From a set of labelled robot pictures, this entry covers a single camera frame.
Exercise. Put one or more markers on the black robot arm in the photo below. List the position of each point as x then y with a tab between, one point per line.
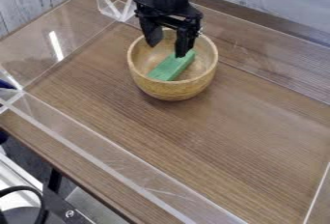
174	14

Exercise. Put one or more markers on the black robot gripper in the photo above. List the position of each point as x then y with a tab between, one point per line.
182	18

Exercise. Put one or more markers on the clear acrylic front barrier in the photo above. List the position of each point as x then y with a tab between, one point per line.
96	114

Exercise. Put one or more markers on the green rectangular block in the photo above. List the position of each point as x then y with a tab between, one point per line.
171	67

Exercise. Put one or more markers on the grey metal base plate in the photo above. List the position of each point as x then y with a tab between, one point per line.
62	212

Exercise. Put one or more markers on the brown wooden bowl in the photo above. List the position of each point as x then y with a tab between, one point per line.
195	78

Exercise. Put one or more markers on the clear acrylic corner bracket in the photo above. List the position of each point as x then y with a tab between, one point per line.
120	10

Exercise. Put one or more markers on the black table leg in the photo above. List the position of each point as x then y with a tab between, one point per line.
55	181

